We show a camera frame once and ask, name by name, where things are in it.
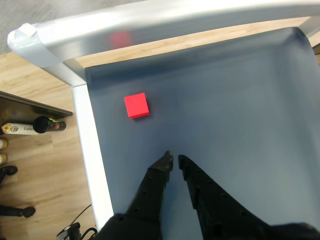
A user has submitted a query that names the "silver metal frame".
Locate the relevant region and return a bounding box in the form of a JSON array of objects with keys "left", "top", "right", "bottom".
[{"left": 6, "top": 0, "right": 320, "bottom": 233}]

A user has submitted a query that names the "white tape piece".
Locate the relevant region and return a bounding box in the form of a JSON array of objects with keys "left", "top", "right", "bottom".
[{"left": 18, "top": 22, "right": 38, "bottom": 38}]

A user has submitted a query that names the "black clamp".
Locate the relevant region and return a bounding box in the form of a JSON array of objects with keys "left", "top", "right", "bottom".
[{"left": 56, "top": 222, "right": 81, "bottom": 240}]

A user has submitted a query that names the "red cube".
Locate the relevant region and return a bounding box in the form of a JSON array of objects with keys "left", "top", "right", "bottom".
[{"left": 123, "top": 92, "right": 150, "bottom": 119}]

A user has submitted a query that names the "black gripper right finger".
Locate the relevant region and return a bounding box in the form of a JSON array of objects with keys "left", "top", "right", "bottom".
[{"left": 177, "top": 154, "right": 276, "bottom": 240}]

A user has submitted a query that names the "black chair caster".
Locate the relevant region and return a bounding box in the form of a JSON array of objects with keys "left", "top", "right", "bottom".
[
  {"left": 0, "top": 165, "right": 19, "bottom": 185},
  {"left": 0, "top": 204, "right": 36, "bottom": 219}
]

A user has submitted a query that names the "white cartridge tube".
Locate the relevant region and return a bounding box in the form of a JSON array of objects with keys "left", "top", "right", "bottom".
[{"left": 1, "top": 121, "right": 41, "bottom": 136}]

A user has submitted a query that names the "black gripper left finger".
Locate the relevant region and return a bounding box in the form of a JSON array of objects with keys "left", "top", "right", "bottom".
[{"left": 96, "top": 149, "right": 175, "bottom": 240}]

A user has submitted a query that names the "black cardboard tube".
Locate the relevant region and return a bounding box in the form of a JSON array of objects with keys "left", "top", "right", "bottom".
[{"left": 33, "top": 116, "right": 67, "bottom": 135}]

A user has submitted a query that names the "dark shelf board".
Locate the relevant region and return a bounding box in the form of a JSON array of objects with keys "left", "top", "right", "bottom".
[{"left": 0, "top": 90, "right": 74, "bottom": 120}]

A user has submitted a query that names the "black floor cable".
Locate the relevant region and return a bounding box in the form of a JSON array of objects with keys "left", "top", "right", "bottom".
[{"left": 71, "top": 203, "right": 98, "bottom": 240}]

